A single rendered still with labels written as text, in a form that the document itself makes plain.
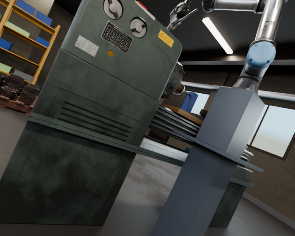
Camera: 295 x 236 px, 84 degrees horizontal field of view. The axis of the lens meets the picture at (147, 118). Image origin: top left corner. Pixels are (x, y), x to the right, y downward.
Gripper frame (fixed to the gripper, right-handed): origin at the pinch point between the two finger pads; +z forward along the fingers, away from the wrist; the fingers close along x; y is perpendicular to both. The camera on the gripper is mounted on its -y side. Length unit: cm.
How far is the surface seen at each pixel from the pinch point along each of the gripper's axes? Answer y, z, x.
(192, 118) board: 8, 48, 46
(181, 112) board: 7, 48, 33
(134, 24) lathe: 12.8, 20.0, -26.9
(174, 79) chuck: 4.5, 29.4, 16.7
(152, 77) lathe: 14.3, 38.7, -4.9
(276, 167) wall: -39, 46, 383
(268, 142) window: -71, 1, 378
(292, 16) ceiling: -45, -174, 204
